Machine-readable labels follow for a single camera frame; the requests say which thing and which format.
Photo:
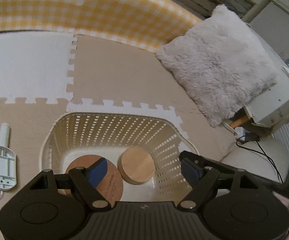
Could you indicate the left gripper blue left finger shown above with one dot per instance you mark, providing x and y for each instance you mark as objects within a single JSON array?
[{"x": 84, "y": 182}]

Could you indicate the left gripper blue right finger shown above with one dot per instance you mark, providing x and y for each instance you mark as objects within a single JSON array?
[{"x": 201, "y": 179}]

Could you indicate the round cork coaster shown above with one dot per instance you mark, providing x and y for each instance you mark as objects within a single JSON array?
[{"x": 106, "y": 179}]

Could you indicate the cream plastic woven basket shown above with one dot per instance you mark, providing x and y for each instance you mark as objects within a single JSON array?
[{"x": 108, "y": 135}]

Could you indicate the round wooden block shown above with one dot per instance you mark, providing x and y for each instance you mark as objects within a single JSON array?
[{"x": 136, "y": 166}]

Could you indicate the white bedside cabinet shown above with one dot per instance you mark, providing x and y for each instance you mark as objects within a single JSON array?
[{"x": 271, "y": 108}]

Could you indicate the right fluffy white cushion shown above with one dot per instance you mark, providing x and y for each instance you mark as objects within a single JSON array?
[{"x": 221, "y": 65}]

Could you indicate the yellow checkered bed cover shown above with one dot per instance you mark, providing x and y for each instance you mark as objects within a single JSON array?
[{"x": 145, "y": 24}]

